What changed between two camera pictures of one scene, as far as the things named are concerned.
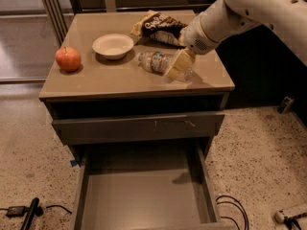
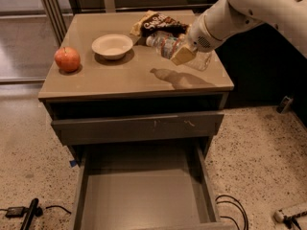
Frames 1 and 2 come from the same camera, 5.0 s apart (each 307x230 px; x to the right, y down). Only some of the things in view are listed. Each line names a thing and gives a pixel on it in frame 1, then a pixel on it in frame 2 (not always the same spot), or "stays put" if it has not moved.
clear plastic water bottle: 158,61 → 168,44
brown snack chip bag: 164,27 stays put
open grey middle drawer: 147,186 stays put
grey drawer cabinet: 144,137 stays put
